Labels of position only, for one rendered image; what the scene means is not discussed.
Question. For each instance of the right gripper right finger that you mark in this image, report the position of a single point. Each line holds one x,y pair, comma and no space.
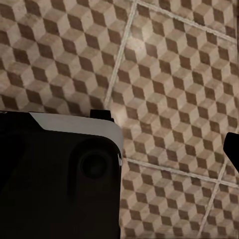
231,148

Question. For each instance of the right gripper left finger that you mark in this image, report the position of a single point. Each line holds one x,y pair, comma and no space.
12,148

